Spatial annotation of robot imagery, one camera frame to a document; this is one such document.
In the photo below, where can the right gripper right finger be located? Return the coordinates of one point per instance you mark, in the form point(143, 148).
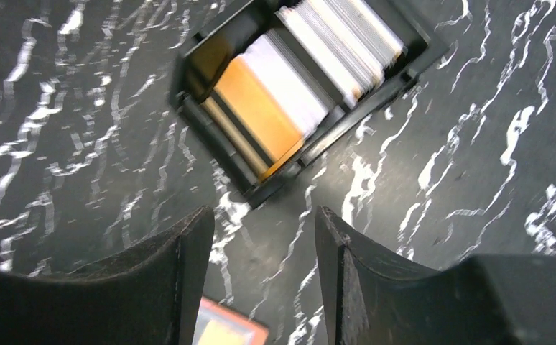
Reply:
point(372, 295)

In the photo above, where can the black card tray box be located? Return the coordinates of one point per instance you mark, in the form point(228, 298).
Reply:
point(204, 57)

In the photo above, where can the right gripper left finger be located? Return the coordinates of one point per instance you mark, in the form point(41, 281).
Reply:
point(147, 294)

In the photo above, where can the gold card in tray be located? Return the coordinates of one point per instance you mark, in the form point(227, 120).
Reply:
point(255, 123)

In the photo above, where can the grey white card stack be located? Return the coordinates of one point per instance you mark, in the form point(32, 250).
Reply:
point(322, 57)

